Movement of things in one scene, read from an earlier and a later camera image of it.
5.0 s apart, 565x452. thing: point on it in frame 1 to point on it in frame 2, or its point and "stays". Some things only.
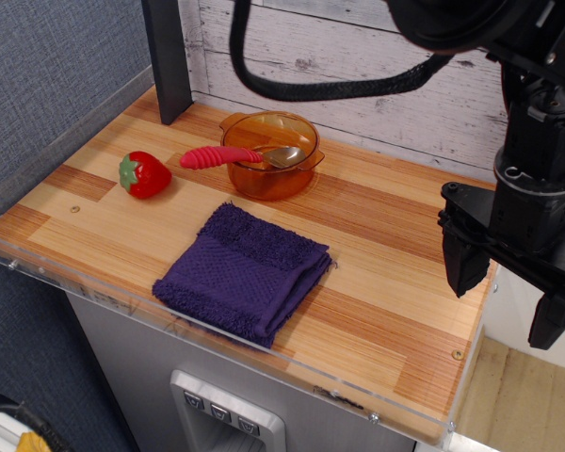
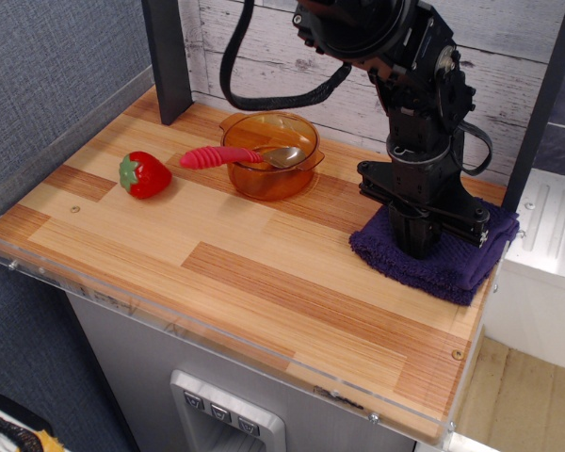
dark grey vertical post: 168,58 stays
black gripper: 532,221 to 426,180
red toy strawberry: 143,175 stays
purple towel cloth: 243,276 to 455,274
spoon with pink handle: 280,158 stays
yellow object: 30,442 to 43,443
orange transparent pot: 266,130 stays
